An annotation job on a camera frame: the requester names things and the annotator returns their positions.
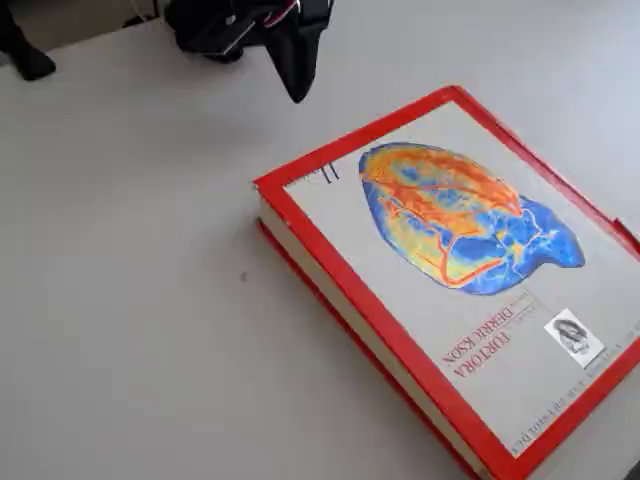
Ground red white servo wires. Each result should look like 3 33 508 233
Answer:
258 0 302 29

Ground red hardcover brain textbook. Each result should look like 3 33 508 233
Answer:
252 84 640 480

